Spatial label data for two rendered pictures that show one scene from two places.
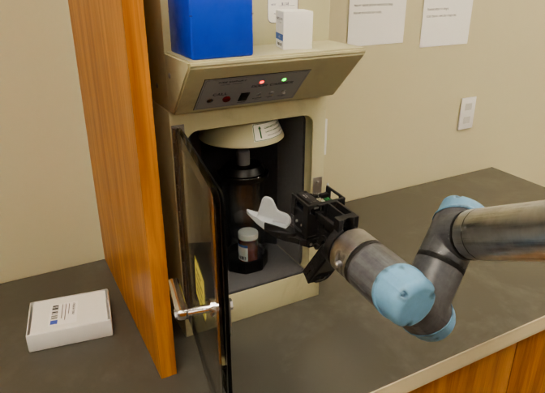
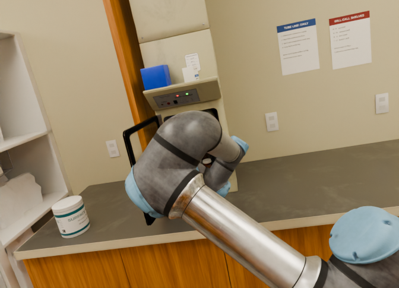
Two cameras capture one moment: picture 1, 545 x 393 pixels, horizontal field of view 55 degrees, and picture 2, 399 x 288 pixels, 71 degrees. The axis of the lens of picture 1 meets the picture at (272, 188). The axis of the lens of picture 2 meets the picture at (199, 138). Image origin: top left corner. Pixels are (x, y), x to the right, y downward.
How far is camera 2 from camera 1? 0.75 m
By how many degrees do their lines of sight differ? 36
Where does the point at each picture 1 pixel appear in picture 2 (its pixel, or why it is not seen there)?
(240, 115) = (183, 109)
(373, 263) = not seen: hidden behind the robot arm
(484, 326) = (303, 212)
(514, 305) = (332, 206)
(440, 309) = (212, 183)
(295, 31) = (187, 75)
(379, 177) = (317, 142)
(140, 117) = (133, 111)
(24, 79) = not seen: hidden behind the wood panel
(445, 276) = (217, 168)
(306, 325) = not seen: hidden behind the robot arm
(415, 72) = (333, 83)
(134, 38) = (127, 85)
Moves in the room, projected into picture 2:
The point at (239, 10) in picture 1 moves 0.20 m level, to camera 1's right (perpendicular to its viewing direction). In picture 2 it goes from (158, 70) to (198, 62)
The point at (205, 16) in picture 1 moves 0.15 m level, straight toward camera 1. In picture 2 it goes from (146, 75) to (122, 79)
